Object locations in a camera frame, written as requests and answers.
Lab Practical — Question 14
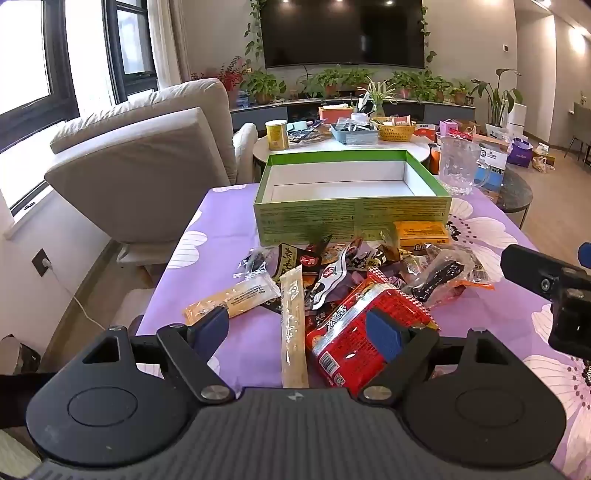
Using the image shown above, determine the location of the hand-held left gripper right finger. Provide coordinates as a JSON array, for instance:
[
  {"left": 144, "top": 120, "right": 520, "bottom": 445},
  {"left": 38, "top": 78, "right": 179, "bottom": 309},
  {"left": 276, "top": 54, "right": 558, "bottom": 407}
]
[{"left": 359, "top": 308, "right": 509, "bottom": 403}]

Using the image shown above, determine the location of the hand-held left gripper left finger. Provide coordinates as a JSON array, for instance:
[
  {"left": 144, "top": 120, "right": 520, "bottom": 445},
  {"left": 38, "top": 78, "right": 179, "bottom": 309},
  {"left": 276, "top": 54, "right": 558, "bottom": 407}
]
[{"left": 83, "top": 305, "right": 234, "bottom": 404}]

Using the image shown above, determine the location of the large red noodle packet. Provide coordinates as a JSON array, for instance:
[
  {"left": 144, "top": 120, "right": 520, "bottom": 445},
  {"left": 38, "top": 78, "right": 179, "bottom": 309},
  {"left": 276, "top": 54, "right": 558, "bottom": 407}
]
[{"left": 305, "top": 272, "right": 439, "bottom": 398}]

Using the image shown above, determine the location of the small clear black packet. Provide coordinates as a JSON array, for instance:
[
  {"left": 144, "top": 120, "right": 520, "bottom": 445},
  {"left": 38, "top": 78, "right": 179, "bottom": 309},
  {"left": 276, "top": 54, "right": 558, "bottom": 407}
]
[{"left": 233, "top": 249, "right": 278, "bottom": 280}]

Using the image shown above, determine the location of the long beige snack packet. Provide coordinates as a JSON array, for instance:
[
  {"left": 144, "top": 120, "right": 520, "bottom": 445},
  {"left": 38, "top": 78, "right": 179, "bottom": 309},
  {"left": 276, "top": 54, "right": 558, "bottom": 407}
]
[{"left": 279, "top": 268, "right": 310, "bottom": 388}]

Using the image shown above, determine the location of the pile of mixed snack packets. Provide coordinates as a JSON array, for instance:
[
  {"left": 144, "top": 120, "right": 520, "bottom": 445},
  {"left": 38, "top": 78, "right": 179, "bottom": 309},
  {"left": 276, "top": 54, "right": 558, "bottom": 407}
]
[{"left": 263, "top": 235, "right": 416, "bottom": 324}]

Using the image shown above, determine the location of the clear packet with dark snack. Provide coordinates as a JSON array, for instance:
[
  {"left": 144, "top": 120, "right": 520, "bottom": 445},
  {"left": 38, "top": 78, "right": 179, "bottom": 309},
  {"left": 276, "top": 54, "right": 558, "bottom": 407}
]
[{"left": 402, "top": 247, "right": 495, "bottom": 308}]

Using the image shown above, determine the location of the green cardboard box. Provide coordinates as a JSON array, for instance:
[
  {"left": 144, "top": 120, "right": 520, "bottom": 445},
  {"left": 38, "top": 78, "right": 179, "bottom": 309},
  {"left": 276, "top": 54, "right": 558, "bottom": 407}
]
[{"left": 253, "top": 148, "right": 452, "bottom": 247}]

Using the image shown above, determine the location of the dark round side table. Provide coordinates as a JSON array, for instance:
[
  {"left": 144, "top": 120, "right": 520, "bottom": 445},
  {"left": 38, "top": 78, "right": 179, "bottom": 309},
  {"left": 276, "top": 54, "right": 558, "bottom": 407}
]
[{"left": 480, "top": 164, "right": 534, "bottom": 232}]

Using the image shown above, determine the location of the purple floral tablecloth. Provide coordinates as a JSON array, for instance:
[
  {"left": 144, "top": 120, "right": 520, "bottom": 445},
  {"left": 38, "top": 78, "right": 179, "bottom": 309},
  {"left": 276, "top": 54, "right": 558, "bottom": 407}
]
[{"left": 136, "top": 182, "right": 591, "bottom": 480}]

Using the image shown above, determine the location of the blue white carton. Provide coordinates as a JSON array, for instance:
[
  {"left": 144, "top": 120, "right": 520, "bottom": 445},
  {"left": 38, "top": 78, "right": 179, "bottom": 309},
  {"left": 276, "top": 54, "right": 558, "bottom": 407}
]
[{"left": 475, "top": 141, "right": 509, "bottom": 192}]

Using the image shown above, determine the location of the purple paper bag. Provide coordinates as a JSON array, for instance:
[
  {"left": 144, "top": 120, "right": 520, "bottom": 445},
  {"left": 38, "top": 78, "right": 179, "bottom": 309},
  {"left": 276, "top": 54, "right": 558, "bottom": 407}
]
[{"left": 507, "top": 137, "right": 534, "bottom": 168}]

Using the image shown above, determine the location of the grey dining chair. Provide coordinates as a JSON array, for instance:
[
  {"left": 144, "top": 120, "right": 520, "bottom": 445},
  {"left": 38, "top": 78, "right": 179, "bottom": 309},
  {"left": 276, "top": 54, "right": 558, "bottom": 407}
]
[{"left": 566, "top": 102, "right": 591, "bottom": 171}]

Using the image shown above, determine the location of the clear glass mug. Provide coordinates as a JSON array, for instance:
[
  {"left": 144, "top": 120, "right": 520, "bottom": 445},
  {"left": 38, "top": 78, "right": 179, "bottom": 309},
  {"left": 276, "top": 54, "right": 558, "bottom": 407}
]
[{"left": 436, "top": 136, "right": 491, "bottom": 198}]

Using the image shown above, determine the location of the white humidifier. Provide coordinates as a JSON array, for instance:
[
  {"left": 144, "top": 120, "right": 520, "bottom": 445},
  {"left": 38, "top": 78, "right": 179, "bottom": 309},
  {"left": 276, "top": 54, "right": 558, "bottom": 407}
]
[{"left": 508, "top": 104, "right": 528, "bottom": 139}]

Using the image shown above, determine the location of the beige recliner armchair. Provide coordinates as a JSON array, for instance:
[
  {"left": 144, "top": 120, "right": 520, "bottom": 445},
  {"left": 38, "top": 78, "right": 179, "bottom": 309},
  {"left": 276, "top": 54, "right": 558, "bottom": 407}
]
[{"left": 44, "top": 78, "right": 259, "bottom": 268}]

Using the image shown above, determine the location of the tall plant in white pot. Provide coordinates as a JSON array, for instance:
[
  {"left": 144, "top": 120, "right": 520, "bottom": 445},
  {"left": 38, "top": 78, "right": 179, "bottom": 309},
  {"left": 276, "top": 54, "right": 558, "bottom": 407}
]
[{"left": 471, "top": 68, "right": 525, "bottom": 132}]

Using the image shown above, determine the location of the yellow woven basket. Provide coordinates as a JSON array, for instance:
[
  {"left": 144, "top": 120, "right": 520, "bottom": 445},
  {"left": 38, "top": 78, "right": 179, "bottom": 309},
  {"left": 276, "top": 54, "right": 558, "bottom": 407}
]
[{"left": 373, "top": 117, "right": 417, "bottom": 141}]

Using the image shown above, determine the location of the round white table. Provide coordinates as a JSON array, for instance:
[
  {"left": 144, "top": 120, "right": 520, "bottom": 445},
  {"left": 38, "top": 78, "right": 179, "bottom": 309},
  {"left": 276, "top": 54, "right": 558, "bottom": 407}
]
[{"left": 254, "top": 122, "right": 432, "bottom": 174}]

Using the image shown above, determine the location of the yellow canister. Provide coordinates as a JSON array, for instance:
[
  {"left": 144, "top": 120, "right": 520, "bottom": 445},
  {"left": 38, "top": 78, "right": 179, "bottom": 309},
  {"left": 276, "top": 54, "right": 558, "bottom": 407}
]
[{"left": 265, "top": 119, "right": 290, "bottom": 151}]

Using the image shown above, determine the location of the blue grey plastic basket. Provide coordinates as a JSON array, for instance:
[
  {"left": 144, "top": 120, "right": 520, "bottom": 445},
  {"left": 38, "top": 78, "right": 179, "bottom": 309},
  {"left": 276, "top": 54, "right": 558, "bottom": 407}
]
[{"left": 330, "top": 117, "right": 380, "bottom": 146}]

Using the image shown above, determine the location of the grey television cabinet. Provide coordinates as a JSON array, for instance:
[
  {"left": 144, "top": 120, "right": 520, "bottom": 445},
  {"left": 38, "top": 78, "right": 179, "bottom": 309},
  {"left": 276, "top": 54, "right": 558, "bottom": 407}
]
[{"left": 231, "top": 98, "right": 476, "bottom": 132}]

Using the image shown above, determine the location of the orange tissue box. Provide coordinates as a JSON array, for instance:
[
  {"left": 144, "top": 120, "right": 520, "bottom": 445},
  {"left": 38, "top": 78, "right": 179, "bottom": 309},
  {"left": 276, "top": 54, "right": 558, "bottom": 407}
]
[{"left": 318, "top": 105, "right": 355, "bottom": 123}]

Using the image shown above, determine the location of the spider plant in vase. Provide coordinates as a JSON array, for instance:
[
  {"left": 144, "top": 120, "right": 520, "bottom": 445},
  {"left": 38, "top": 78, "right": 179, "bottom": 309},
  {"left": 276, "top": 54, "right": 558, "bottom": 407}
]
[{"left": 358, "top": 78, "right": 402, "bottom": 116}]

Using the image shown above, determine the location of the red berry plant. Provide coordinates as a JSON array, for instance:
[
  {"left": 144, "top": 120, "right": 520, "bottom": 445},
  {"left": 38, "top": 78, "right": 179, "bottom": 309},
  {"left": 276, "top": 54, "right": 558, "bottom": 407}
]
[{"left": 191, "top": 56, "right": 252, "bottom": 104}]

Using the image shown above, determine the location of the row of potted plants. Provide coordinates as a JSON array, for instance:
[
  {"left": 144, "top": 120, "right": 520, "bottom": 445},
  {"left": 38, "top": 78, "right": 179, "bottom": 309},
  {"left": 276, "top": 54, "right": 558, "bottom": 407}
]
[{"left": 240, "top": 65, "right": 476, "bottom": 106}]

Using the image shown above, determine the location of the hanging green vine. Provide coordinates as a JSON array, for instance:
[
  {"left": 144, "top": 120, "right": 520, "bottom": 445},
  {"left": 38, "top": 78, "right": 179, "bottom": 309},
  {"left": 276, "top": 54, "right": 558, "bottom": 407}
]
[
  {"left": 243, "top": 0, "right": 271, "bottom": 63},
  {"left": 418, "top": 4, "right": 437, "bottom": 70}
]

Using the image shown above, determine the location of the narrow black framed window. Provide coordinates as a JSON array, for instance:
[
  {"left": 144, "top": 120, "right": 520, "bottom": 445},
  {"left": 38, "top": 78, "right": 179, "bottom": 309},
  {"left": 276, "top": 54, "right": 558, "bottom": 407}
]
[{"left": 102, "top": 0, "right": 162, "bottom": 104}]

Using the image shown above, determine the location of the large black framed window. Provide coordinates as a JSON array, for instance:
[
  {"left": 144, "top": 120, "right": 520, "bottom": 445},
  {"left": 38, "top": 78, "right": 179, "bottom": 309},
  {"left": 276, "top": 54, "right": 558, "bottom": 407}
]
[{"left": 0, "top": 0, "right": 81, "bottom": 217}]

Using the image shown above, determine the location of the white cable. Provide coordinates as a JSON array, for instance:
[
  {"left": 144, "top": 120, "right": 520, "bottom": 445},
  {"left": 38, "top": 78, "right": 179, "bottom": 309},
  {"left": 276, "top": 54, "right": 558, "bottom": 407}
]
[{"left": 44, "top": 262, "right": 112, "bottom": 330}]

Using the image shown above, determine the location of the black wall socket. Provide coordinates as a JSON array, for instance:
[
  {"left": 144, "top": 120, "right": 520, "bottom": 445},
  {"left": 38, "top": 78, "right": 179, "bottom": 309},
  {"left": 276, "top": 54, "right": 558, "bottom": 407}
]
[{"left": 31, "top": 248, "right": 51, "bottom": 278}]

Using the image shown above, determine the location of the black wall television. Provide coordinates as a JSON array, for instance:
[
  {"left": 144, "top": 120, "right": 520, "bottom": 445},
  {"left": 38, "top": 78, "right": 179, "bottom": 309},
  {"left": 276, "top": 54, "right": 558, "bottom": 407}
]
[{"left": 262, "top": 0, "right": 426, "bottom": 70}]

